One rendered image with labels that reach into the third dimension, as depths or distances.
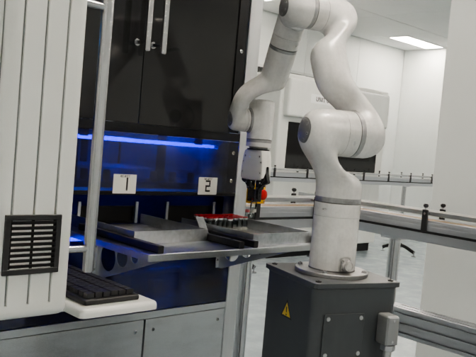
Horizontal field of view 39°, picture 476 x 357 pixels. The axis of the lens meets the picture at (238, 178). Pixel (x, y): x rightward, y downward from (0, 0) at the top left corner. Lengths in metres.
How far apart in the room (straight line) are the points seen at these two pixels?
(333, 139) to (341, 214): 0.19
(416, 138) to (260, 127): 9.15
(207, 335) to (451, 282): 1.46
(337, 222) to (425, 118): 9.53
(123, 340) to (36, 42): 1.17
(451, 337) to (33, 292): 1.86
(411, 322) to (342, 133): 1.37
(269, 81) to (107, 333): 0.94
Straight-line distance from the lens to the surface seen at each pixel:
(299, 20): 1.89
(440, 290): 3.49
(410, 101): 11.37
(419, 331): 2.88
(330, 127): 1.67
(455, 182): 3.43
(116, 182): 2.08
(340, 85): 1.78
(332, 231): 1.71
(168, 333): 2.32
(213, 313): 2.43
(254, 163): 2.18
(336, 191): 1.70
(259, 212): 2.64
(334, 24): 1.92
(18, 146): 1.31
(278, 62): 2.10
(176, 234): 1.91
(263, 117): 2.17
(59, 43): 1.35
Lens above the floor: 1.18
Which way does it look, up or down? 3 degrees down
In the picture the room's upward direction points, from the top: 5 degrees clockwise
